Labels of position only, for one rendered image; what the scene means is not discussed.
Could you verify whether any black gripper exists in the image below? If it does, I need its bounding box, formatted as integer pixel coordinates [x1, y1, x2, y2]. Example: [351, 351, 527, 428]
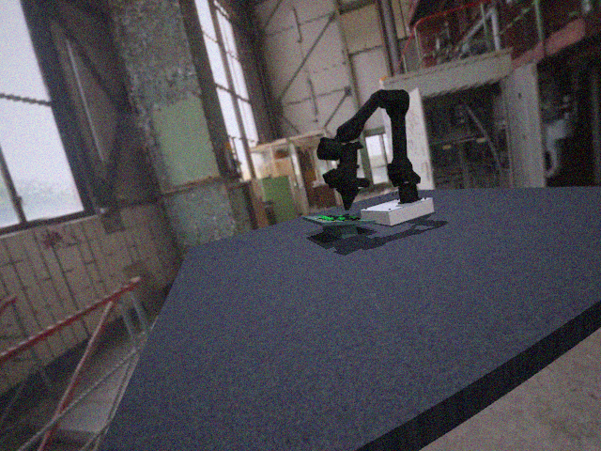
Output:
[329, 161, 370, 210]

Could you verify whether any light blue switch panel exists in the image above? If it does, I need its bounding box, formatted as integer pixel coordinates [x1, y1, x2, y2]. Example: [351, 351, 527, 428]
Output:
[302, 213, 377, 240]

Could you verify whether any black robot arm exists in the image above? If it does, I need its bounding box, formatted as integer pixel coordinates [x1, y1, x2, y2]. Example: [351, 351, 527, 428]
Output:
[316, 89, 423, 204]

